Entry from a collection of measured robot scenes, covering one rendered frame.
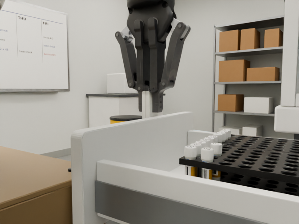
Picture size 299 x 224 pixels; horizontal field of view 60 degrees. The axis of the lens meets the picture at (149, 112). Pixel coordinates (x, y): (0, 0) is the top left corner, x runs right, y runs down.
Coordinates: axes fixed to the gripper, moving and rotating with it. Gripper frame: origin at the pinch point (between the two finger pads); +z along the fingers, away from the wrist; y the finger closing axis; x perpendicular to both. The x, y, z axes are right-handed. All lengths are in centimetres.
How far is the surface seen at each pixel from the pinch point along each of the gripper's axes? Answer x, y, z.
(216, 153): 8.9, -13.8, 3.1
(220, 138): 2.5, -12.2, 2.7
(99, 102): -255, 249, 16
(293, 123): -77, -17, 9
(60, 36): -212, 280, -78
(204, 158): 11.7, -13.6, 3.0
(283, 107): -77, -13, 3
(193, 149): 11.5, -12.2, 2.2
